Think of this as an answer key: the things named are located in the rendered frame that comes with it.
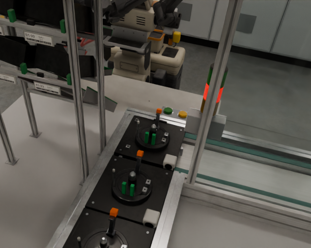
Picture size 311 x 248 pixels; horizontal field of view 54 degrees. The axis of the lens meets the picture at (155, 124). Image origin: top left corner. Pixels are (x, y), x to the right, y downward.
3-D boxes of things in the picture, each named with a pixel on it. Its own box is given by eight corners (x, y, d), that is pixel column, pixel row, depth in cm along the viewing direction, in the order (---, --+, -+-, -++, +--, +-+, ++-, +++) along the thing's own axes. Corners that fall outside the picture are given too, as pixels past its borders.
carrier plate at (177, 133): (133, 118, 136) (133, 114, 135) (185, 131, 132) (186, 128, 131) (113, 155, 118) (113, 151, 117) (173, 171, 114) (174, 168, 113)
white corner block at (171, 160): (164, 160, 118) (165, 153, 116) (176, 163, 118) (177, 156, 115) (161, 169, 115) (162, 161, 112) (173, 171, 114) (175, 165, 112)
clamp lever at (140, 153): (135, 169, 108) (138, 149, 105) (140, 170, 108) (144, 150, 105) (132, 172, 104) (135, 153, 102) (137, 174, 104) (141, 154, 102)
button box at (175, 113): (161, 115, 147) (162, 105, 143) (203, 125, 144) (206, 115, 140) (157, 124, 142) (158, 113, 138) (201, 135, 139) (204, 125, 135)
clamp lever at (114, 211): (108, 228, 90) (112, 206, 87) (115, 230, 89) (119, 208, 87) (104, 236, 86) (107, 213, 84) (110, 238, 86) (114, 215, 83)
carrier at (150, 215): (112, 158, 117) (112, 134, 109) (172, 174, 113) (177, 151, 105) (84, 209, 99) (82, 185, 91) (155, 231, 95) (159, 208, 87)
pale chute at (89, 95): (88, 103, 136) (92, 93, 136) (113, 112, 132) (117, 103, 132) (53, 86, 109) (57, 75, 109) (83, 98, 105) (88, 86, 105)
